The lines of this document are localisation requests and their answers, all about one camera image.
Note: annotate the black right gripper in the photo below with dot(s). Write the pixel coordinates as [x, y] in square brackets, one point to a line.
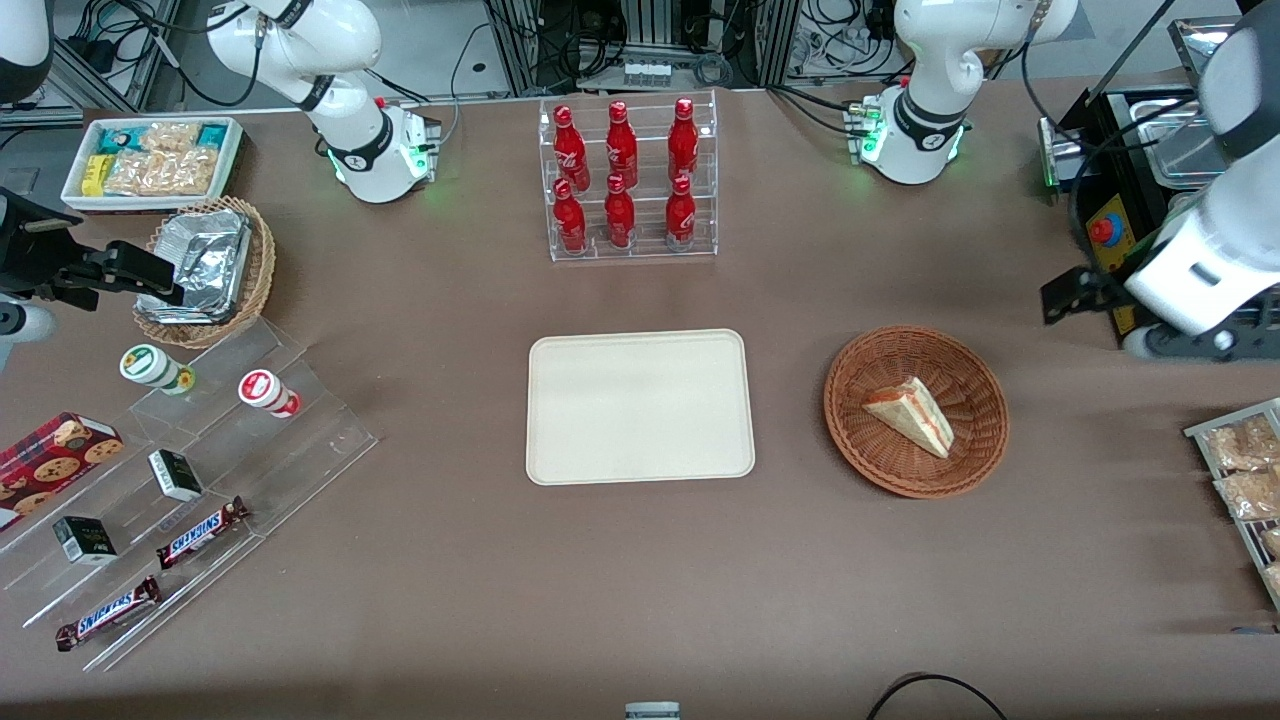
[22, 254]

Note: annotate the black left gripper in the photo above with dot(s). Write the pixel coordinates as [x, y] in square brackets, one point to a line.
[1097, 289]

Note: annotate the triangular sandwich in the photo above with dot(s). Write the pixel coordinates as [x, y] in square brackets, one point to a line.
[915, 415]

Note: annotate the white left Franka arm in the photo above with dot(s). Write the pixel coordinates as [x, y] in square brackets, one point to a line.
[930, 60]

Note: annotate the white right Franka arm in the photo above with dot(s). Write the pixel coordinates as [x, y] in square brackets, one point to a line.
[340, 40]

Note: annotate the light tan wicker basket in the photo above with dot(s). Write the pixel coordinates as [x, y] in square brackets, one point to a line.
[262, 270]

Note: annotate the brown round wicker basket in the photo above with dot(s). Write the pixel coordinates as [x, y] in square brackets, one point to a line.
[880, 360]

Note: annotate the cream plastic tray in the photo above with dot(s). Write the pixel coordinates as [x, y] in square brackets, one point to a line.
[590, 410]

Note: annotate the silver foil container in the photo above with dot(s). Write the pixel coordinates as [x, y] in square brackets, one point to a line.
[185, 310]
[205, 255]

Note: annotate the red round knob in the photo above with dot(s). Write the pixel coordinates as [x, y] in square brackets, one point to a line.
[1104, 230]

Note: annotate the green lid white cup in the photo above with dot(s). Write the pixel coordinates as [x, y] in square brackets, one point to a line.
[145, 364]

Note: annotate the large clear cracker bag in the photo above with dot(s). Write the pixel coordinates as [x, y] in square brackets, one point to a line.
[165, 172]

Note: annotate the yellow snack packet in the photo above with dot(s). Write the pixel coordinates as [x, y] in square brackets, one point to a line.
[96, 175]

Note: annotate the teal snack packet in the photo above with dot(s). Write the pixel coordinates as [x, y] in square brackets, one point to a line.
[118, 140]
[213, 135]

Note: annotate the small clear cracker bag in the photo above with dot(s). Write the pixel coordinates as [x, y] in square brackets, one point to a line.
[170, 135]

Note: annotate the white rectangular snack bin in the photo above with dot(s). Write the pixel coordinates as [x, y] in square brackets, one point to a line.
[235, 165]

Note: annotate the black food warmer machine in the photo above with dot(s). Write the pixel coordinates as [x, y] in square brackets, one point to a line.
[1112, 150]

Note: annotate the red lid white cup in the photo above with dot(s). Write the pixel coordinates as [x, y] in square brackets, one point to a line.
[262, 388]

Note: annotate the steel warmer pan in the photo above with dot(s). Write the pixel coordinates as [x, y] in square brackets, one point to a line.
[1165, 140]

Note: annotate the small black carton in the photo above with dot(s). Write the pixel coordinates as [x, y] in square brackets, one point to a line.
[85, 540]
[176, 475]

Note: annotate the red cookie box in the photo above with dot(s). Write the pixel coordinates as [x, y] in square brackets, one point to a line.
[50, 460]

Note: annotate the clear acrylic stepped shelf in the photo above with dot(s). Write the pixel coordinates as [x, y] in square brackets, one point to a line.
[300, 440]

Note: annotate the clear bag of crackers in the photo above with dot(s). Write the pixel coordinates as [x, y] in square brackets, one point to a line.
[1272, 542]
[1250, 495]
[1274, 580]
[1240, 445]

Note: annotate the Snickers bar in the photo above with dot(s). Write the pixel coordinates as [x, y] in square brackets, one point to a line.
[108, 613]
[200, 533]

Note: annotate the red cola bottle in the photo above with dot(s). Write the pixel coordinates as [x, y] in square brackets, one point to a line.
[570, 220]
[570, 150]
[681, 215]
[620, 215]
[683, 145]
[622, 150]

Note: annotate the clear acrylic bottle rack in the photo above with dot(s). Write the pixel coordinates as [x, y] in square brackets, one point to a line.
[650, 238]

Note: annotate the white power strip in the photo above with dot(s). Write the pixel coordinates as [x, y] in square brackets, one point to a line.
[645, 73]

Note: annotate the small grey device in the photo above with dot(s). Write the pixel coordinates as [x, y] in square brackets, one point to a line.
[652, 711]

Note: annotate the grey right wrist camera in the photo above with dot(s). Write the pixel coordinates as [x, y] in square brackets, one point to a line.
[25, 328]

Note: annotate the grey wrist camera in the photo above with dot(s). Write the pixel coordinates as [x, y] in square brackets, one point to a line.
[25, 328]
[1180, 343]

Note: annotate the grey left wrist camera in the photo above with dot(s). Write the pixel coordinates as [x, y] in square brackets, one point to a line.
[1180, 343]

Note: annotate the aluminium equipment frame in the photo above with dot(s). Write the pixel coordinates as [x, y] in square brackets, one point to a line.
[520, 40]

